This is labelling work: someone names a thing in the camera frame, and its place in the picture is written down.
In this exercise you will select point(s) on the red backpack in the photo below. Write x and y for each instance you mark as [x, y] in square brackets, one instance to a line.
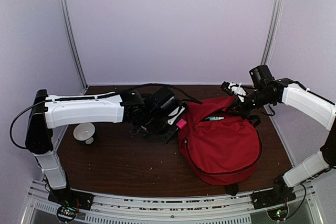
[221, 153]

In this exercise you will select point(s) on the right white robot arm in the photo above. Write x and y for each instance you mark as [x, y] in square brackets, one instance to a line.
[266, 90]

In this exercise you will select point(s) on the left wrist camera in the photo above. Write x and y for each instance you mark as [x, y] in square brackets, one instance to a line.
[176, 114]

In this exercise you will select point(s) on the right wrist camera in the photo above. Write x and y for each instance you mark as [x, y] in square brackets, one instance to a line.
[232, 89]

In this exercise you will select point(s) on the pink black highlighter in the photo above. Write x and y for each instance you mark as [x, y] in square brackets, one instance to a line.
[181, 125]

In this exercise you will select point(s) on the left aluminium frame post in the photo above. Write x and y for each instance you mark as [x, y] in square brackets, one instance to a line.
[72, 44]

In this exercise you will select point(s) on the right aluminium frame post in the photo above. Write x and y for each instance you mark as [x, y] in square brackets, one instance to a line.
[272, 29]

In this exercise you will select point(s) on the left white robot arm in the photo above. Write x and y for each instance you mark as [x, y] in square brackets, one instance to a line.
[159, 113]

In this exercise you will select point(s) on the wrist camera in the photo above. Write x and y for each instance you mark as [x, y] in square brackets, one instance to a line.
[232, 89]
[176, 114]

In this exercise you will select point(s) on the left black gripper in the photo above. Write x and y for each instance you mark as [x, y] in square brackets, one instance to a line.
[166, 137]

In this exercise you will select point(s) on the white and black bowl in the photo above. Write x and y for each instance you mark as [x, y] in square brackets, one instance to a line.
[84, 133]

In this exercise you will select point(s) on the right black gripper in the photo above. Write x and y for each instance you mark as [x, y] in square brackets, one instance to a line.
[244, 111]

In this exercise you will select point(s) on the aluminium frame post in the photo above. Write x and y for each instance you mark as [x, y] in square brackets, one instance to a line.
[72, 44]
[272, 29]

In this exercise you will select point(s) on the front aluminium rail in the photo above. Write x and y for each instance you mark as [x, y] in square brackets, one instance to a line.
[108, 208]

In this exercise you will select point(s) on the white glue stick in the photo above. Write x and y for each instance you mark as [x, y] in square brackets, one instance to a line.
[214, 118]

